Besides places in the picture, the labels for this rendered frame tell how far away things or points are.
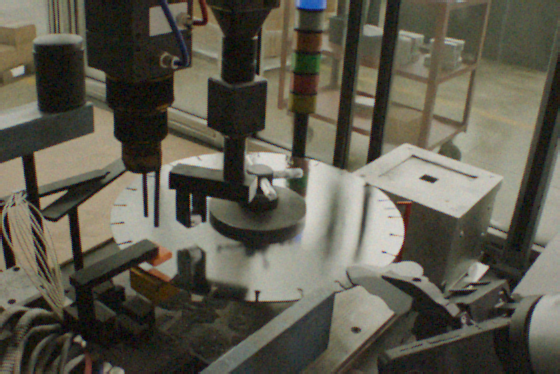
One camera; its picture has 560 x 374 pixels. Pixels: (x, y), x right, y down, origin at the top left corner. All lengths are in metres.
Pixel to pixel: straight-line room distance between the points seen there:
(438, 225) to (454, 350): 0.40
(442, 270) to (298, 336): 0.45
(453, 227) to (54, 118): 0.53
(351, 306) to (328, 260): 0.12
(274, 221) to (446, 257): 0.31
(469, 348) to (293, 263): 0.21
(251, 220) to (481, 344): 0.29
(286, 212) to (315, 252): 0.07
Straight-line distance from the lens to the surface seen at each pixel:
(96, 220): 1.09
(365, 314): 0.73
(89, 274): 0.56
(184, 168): 0.63
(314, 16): 0.92
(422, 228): 0.90
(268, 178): 0.68
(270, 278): 0.60
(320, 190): 0.77
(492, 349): 0.51
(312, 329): 0.51
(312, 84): 0.94
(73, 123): 0.75
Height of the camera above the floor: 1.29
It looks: 27 degrees down
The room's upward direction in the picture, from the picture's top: 4 degrees clockwise
